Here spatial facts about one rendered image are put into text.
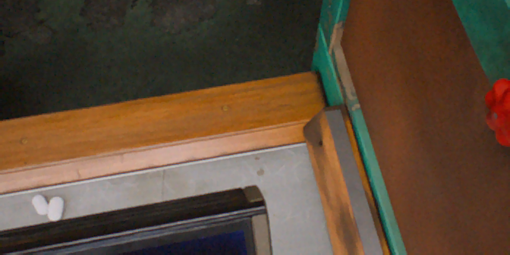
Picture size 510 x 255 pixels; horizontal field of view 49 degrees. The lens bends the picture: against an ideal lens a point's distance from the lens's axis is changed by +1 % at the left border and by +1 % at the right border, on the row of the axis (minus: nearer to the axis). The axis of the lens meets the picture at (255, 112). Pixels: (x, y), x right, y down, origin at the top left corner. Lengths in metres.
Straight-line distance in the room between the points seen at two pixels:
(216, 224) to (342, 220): 0.32
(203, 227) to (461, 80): 0.24
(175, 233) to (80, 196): 0.45
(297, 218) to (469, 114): 0.42
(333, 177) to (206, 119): 0.24
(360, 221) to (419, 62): 0.25
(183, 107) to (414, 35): 0.45
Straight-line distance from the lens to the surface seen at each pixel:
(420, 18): 0.55
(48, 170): 0.91
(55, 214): 0.88
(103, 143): 0.89
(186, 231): 0.46
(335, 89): 0.84
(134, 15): 2.00
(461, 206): 0.54
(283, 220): 0.84
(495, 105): 0.38
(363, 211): 0.73
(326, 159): 0.78
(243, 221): 0.46
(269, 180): 0.86
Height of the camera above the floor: 1.55
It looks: 62 degrees down
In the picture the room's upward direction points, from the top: straight up
